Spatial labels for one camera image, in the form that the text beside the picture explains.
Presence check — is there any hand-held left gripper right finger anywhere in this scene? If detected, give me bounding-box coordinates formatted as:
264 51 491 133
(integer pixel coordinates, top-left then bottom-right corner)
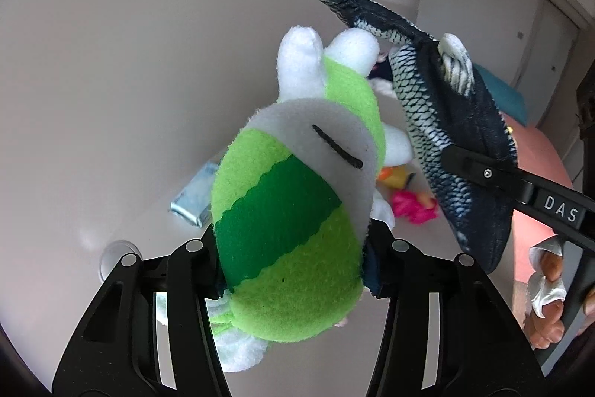
363 221 547 397

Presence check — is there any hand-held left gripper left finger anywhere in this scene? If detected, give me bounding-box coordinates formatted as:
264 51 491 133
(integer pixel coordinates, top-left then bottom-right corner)
51 224 233 397

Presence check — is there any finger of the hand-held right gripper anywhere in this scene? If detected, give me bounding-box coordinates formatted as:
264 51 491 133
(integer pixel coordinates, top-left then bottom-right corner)
439 144 536 209

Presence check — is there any dark blue fish plush toy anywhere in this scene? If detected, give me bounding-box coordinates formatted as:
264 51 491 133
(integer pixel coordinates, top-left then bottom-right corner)
311 0 520 275

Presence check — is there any green striped plush toy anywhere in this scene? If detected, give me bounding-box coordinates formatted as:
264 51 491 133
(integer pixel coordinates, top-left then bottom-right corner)
209 26 414 373

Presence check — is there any bed with pink sheet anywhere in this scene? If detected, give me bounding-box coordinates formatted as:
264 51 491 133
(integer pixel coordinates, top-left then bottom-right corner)
502 114 577 333

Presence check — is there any bright pink fluffy toy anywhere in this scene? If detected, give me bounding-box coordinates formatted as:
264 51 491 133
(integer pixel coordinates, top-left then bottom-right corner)
389 189 439 225

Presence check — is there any silver foil packet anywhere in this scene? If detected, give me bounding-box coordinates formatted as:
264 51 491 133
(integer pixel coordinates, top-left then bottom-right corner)
170 161 220 227

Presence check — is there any teal pillow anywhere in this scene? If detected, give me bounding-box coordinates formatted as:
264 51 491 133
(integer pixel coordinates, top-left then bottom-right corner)
474 66 529 128

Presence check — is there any orange and yellow toy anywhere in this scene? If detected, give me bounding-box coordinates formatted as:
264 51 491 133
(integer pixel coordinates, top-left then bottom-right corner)
377 164 415 192

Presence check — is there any grey door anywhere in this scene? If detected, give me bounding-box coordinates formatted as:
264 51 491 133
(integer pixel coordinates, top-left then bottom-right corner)
510 0 582 93

